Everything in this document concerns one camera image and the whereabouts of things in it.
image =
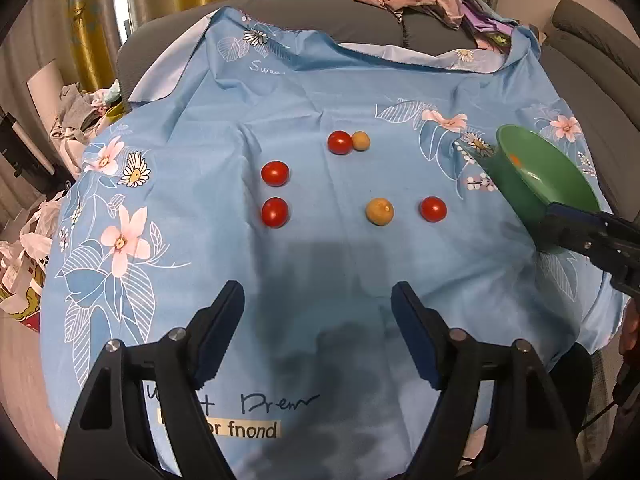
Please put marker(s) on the green garment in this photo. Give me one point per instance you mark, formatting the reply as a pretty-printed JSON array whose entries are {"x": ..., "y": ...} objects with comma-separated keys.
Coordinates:
[{"x": 499, "y": 39}]

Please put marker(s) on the red cherry tomato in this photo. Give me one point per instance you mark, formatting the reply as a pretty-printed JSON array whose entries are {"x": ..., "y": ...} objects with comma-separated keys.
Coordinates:
[
  {"x": 274, "y": 212},
  {"x": 340, "y": 142},
  {"x": 275, "y": 173},
  {"x": 433, "y": 209}
]

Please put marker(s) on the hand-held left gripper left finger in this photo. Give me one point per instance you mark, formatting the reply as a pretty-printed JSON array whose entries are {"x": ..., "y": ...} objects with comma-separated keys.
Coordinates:
[{"x": 220, "y": 332}]

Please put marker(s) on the person's right forearm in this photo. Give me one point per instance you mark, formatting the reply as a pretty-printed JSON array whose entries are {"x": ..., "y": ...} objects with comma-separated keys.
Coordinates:
[{"x": 631, "y": 340}]

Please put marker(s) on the green plastic bowl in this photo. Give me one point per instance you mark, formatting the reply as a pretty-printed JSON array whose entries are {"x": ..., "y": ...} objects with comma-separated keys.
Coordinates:
[{"x": 540, "y": 175}]

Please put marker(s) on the blue floral cloth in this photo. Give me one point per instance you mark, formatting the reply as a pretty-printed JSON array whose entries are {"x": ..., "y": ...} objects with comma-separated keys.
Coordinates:
[{"x": 325, "y": 260}]

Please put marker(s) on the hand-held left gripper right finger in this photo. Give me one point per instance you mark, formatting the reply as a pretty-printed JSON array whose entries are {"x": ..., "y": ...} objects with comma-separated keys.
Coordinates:
[{"x": 415, "y": 332}]

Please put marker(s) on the large yellow round fruit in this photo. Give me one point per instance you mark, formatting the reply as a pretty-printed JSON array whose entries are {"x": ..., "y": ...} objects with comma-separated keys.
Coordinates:
[{"x": 379, "y": 211}]

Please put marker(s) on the purple garment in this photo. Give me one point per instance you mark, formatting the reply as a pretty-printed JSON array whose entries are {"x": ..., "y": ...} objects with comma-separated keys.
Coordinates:
[{"x": 482, "y": 22}]

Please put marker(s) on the white board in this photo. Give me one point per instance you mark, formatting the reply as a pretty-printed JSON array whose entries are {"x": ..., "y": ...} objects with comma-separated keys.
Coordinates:
[{"x": 45, "y": 87}]

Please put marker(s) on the pile of grey clothes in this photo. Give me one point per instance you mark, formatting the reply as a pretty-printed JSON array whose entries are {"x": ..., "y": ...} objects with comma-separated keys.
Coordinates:
[{"x": 82, "y": 110}]

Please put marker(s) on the white plastic bag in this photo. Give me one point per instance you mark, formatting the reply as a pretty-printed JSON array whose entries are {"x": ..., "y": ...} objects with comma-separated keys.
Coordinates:
[
  {"x": 42, "y": 220},
  {"x": 20, "y": 265}
]

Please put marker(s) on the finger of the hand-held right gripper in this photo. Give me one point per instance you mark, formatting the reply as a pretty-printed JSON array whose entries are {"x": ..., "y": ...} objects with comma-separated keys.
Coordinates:
[
  {"x": 562, "y": 237},
  {"x": 575, "y": 210}
]

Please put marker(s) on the small yellow round fruit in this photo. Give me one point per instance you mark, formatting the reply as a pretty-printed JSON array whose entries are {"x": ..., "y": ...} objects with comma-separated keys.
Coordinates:
[{"x": 360, "y": 141}]

